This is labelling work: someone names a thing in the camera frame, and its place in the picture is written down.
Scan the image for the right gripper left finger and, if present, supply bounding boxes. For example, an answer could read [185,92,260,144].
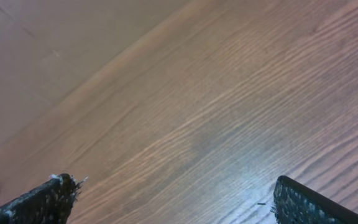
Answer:
[0,174,86,224]

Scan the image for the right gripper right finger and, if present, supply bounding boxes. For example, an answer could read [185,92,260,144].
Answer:
[272,175,358,224]

